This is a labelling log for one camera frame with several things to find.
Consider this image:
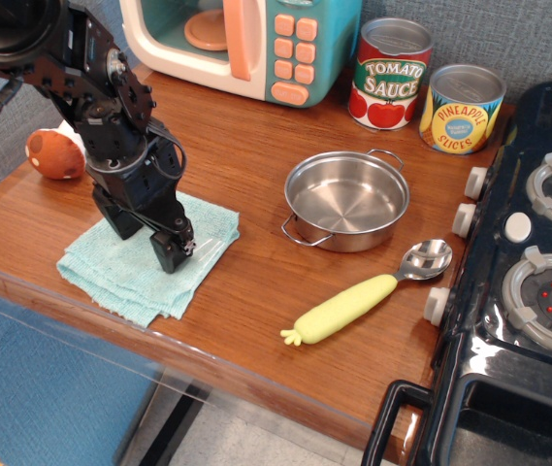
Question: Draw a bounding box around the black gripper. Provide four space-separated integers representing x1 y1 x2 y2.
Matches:
86 138 195 274

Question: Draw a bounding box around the light blue napkin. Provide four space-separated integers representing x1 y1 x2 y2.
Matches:
56 193 240 327

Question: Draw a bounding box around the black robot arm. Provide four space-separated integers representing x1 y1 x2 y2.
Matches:
0 1 195 274

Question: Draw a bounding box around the brown plush mushroom toy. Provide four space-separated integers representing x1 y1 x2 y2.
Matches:
25 121 86 180

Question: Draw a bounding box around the small steel pot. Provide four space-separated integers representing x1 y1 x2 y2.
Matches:
281 149 410 253

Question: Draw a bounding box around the teal toy microwave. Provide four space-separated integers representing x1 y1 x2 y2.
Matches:
120 0 362 108

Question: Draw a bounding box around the tomato sauce can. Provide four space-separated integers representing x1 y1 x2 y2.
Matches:
348 17 434 130

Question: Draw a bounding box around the pineapple slices can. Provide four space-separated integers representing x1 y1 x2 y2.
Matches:
419 64 506 154

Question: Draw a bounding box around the dark blue toy stove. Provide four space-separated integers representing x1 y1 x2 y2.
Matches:
363 82 552 465

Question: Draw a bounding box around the spoon with yellow-green handle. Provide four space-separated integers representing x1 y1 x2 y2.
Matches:
279 239 453 347

